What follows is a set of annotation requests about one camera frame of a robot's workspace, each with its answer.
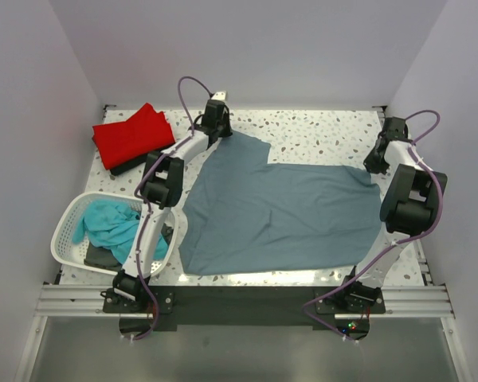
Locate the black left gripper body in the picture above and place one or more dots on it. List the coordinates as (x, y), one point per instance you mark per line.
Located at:
(224, 126)

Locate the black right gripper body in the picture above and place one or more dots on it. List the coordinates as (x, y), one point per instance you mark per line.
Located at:
(374, 162)

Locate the grey-blue t-shirt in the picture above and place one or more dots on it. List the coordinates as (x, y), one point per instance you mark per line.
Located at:
(246, 215)

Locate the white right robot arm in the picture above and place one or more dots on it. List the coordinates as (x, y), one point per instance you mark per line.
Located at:
(410, 210)

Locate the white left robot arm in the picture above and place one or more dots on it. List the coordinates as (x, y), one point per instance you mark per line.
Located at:
(160, 190)

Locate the red folded t-shirt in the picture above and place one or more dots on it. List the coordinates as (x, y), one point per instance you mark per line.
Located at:
(143, 132)

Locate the black folded t-shirt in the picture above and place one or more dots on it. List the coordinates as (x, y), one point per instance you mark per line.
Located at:
(123, 165)

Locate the turquoise t-shirt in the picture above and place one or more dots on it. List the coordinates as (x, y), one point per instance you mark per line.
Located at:
(111, 225)

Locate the dark grey t-shirt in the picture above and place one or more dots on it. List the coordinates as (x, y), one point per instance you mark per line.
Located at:
(104, 259)

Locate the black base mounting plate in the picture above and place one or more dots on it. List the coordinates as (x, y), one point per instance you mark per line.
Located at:
(213, 305)

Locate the white plastic laundry basket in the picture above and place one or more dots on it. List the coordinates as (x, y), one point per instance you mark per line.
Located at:
(70, 240)

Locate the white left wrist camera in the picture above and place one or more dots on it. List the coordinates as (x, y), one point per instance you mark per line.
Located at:
(220, 96)

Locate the aluminium extrusion rail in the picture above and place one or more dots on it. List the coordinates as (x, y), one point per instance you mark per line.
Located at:
(70, 301)

